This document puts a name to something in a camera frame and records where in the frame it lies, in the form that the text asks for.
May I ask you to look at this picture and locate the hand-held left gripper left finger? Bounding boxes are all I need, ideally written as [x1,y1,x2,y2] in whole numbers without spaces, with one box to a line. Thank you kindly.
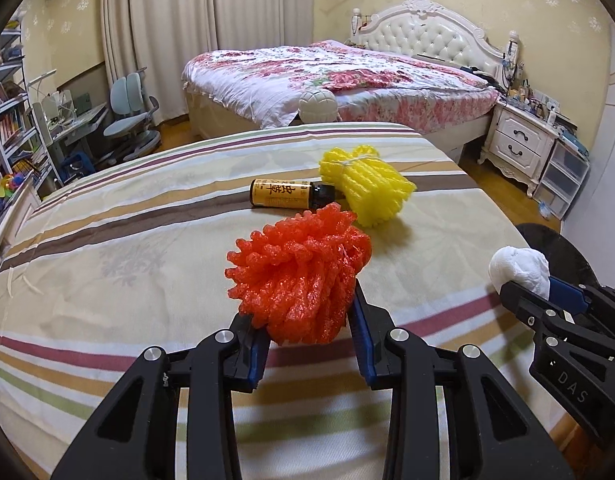
[52,310,273,480]

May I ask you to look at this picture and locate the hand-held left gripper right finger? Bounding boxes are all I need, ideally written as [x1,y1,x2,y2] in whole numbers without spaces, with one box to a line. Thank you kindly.
[348,280,563,480]

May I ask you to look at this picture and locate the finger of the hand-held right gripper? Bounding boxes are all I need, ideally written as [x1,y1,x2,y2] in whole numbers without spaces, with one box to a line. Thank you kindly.
[497,281,613,356]
[550,276,615,331]

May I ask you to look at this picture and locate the white paper ball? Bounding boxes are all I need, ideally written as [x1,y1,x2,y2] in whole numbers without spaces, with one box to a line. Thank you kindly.
[489,246,552,298]

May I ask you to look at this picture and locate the black-lined trash bin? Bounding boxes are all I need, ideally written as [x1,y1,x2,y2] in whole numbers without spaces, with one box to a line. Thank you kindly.
[515,222,601,291]

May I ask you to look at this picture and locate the orange foam fruit net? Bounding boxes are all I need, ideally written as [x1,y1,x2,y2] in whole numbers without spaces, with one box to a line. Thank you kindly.
[225,201,373,346]

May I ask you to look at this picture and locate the clear plastic drawer unit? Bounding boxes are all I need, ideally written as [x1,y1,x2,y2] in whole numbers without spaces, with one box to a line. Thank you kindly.
[532,132,591,221]

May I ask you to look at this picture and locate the yellow foam fruit net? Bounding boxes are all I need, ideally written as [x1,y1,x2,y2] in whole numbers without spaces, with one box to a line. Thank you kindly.
[319,144,415,228]

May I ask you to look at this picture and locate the brown bottle with yellow label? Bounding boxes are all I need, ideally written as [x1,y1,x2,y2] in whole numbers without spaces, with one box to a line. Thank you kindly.
[250,178,337,209]

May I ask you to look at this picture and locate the white nightstand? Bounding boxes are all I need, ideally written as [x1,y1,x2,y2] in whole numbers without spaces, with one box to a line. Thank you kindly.
[478,100,563,196]

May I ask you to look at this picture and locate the pile of small bedside items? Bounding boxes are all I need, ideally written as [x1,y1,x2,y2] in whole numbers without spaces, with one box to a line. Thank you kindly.
[502,40,573,116]

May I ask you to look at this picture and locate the floral quilt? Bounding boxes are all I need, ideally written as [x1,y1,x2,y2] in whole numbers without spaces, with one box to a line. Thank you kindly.
[182,40,501,133]

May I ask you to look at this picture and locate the bed with floral quilt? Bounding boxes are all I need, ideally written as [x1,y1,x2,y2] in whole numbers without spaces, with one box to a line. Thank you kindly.
[185,0,505,161]

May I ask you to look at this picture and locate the blue-grey desk chair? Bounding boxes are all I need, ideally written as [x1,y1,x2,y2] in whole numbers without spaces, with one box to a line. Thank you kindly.
[104,72,161,161]

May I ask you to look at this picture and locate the white study desk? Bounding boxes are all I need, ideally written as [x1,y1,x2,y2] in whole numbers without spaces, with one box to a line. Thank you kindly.
[32,90,111,181]

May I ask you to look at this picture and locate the pile of colourful toys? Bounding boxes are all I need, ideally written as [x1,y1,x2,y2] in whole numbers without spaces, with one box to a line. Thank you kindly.
[0,170,36,221]

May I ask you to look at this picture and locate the white bookshelf with books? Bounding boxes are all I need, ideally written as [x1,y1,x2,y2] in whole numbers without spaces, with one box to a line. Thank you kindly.
[0,22,43,191]

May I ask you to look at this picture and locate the cream pleated curtain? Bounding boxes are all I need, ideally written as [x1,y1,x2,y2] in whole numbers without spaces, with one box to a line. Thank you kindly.
[100,0,315,126]

